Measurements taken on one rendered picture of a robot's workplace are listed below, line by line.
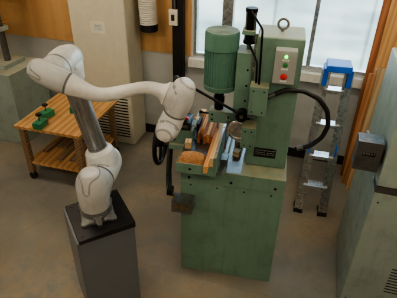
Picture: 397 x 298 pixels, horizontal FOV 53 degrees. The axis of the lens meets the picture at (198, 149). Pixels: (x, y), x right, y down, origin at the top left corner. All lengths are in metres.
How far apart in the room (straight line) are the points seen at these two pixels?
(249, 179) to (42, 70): 1.15
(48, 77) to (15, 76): 2.16
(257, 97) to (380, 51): 1.54
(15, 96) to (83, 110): 2.00
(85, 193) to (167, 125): 0.58
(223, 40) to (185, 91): 0.44
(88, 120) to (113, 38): 1.60
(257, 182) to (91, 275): 1.01
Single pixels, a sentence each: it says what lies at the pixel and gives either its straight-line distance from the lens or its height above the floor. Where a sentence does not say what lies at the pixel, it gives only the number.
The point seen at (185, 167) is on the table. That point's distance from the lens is 2.06.
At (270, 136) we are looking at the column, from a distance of 2.14.
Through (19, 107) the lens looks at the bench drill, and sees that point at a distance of 4.04.
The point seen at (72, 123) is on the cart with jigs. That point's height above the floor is 0.53.
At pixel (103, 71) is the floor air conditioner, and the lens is 3.71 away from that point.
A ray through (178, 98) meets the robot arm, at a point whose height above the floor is 1.36.
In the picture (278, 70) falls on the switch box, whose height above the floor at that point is 1.39.
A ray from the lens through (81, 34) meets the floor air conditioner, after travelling 3.70.
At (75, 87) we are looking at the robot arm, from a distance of 1.78.
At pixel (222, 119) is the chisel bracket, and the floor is 1.02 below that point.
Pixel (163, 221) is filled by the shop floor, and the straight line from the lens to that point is 3.04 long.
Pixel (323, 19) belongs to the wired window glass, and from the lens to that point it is 3.45.
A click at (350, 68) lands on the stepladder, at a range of 2.75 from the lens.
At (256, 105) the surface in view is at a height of 1.21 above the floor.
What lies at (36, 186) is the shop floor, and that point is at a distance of 3.58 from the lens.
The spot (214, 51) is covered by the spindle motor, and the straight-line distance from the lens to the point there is 2.00.
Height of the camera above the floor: 2.06
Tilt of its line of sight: 32 degrees down
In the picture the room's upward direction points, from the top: 1 degrees clockwise
